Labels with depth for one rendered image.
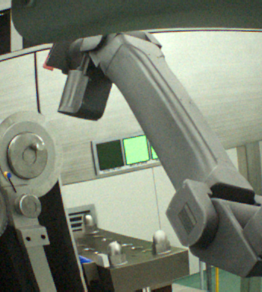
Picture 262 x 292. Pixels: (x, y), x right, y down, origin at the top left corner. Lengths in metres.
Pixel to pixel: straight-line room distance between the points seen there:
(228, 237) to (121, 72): 0.33
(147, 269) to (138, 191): 3.01
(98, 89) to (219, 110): 0.84
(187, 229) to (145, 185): 3.69
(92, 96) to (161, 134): 0.22
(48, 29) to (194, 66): 1.64
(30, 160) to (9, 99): 0.37
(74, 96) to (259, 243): 0.49
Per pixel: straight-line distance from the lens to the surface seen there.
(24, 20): 0.16
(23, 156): 1.25
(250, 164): 2.08
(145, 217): 4.38
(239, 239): 0.63
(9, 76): 1.61
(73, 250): 1.33
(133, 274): 1.33
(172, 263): 1.36
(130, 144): 1.70
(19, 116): 1.27
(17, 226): 1.24
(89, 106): 1.01
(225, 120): 1.83
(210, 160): 0.73
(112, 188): 4.28
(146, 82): 0.86
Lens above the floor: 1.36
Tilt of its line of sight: 6 degrees down
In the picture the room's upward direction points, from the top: 9 degrees counter-clockwise
